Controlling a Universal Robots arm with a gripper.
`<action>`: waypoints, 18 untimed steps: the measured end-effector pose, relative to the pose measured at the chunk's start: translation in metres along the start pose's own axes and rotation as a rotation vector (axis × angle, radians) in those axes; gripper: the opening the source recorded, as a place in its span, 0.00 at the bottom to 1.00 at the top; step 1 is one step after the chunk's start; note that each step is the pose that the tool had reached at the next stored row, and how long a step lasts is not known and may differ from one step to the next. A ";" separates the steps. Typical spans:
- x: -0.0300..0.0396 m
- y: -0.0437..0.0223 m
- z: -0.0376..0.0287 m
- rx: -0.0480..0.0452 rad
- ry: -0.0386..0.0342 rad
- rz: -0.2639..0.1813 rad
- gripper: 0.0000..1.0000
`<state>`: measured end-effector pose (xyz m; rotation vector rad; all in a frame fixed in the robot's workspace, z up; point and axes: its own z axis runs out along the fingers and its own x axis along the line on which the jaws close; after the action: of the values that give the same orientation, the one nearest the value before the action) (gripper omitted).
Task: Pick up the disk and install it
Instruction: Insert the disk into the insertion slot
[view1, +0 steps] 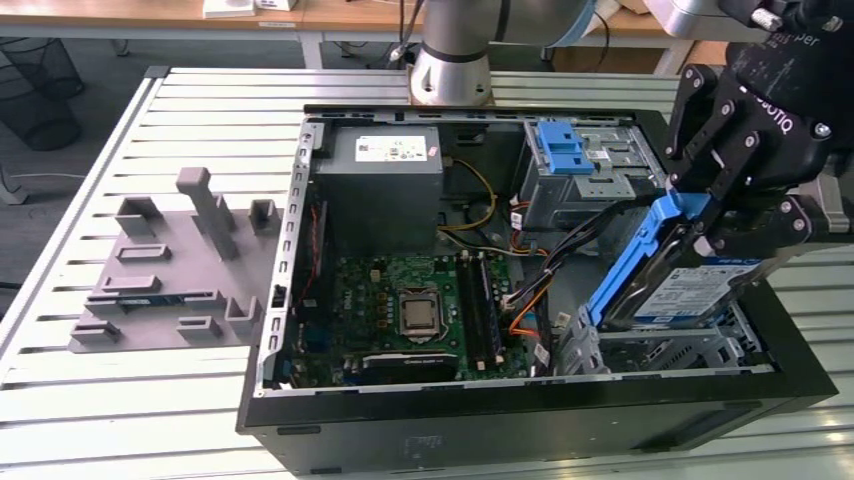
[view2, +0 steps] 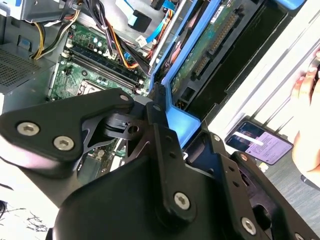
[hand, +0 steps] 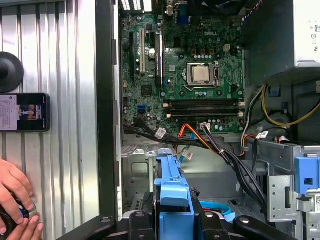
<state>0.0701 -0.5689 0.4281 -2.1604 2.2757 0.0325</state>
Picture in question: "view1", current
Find metal optical drive cage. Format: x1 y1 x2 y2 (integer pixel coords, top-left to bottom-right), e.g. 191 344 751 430
519 119 669 234

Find long black RAM module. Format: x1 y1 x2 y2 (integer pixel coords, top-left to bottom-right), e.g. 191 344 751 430
477 252 510 369

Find orange wire bundle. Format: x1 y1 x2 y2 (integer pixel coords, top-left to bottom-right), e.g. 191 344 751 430
506 292 559 344

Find grey metal stand foot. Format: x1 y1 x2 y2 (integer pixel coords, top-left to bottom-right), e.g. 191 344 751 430
0 149 32 206

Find CPU socket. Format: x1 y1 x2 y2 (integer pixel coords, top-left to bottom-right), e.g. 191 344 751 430
396 284 448 344

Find grey plastic parts rack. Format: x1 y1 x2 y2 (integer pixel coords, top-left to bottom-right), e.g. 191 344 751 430
70 167 287 355

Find black mesh waste bin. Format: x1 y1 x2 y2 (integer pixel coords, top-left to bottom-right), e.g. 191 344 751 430
0 37 87 151

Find blue plastic drive latch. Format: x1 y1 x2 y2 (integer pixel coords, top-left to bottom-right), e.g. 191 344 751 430
535 121 597 176

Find yellow wire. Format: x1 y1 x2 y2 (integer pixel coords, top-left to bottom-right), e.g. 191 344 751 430
436 157 499 234

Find silver CPU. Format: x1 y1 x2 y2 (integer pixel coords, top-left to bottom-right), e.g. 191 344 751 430
404 297 442 331

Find metal disk bay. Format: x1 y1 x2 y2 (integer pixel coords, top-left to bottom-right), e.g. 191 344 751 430
557 299 762 376

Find black graphics card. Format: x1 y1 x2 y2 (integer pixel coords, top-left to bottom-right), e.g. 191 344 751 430
359 352 462 386

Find grey power supply unit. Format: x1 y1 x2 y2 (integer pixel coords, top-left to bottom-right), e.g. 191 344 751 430
312 124 446 256

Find wooden desk white frame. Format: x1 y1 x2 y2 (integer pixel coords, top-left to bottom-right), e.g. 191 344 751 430
303 0 709 76
0 0 326 71

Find green motherboard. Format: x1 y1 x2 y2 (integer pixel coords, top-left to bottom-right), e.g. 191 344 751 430
279 252 535 389

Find hard disk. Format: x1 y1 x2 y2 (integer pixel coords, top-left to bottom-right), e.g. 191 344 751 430
586 192 766 332

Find silver wrist bracket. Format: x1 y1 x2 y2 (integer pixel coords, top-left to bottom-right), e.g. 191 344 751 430
797 172 854 244

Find black PC case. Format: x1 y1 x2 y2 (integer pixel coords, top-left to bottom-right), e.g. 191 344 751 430
236 103 841 476

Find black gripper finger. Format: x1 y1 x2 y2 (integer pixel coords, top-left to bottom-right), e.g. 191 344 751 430
663 63 762 201
693 187 833 261

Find black cable bundle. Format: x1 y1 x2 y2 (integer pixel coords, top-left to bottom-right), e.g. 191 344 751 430
499 192 669 311

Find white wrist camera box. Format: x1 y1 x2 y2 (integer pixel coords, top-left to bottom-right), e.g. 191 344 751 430
646 0 786 45

